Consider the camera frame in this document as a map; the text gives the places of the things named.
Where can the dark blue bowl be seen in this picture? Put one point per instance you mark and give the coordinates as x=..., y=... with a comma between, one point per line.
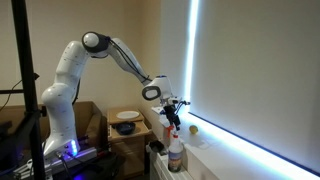
x=125, y=128

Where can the black metal camera stand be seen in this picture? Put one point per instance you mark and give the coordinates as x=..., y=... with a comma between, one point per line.
x=28, y=83

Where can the white round plate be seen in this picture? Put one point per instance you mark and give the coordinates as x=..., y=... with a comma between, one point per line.
x=127, y=115

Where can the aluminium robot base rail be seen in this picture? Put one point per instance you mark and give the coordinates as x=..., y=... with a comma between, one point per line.
x=83, y=156

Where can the white window sill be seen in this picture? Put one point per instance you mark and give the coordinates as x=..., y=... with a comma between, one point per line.
x=220, y=156

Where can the light wooden side table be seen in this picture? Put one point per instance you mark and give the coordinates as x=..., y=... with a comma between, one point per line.
x=131, y=146

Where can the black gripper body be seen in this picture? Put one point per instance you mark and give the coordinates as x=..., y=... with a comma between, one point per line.
x=170, y=112

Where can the spray bottle with red trigger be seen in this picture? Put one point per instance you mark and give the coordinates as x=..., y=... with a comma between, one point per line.
x=175, y=156

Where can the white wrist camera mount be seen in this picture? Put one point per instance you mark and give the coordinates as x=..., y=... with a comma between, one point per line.
x=158, y=110

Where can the brown leather armchair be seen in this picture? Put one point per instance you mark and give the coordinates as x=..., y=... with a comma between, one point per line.
x=90, y=120

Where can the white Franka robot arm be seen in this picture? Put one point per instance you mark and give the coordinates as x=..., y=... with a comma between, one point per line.
x=63, y=100

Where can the small yellow ball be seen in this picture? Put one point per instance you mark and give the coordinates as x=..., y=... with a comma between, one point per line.
x=193, y=129

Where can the white roller window blind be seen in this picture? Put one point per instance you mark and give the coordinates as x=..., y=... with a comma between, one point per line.
x=260, y=73

